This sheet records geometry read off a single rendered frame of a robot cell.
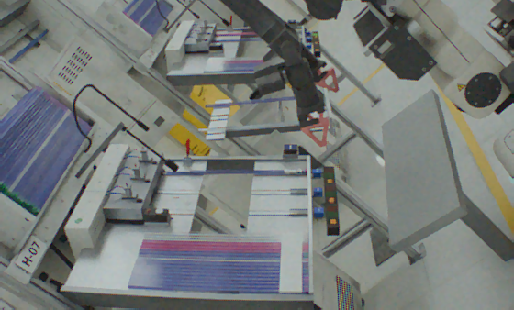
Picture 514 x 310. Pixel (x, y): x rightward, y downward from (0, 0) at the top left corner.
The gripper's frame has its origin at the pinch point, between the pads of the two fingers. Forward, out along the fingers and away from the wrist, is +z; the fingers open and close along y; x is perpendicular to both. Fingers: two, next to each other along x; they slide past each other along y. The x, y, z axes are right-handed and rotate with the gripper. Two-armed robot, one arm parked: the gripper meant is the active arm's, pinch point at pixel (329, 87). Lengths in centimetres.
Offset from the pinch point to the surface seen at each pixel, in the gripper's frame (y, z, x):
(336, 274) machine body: -31, 77, -43
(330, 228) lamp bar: 10.3, 29.8, -31.1
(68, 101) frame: -49, -51, -66
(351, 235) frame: -30, 67, -27
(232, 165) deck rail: -34, 9, -40
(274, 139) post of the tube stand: -49, 20, -21
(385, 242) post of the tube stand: -47, 97, -18
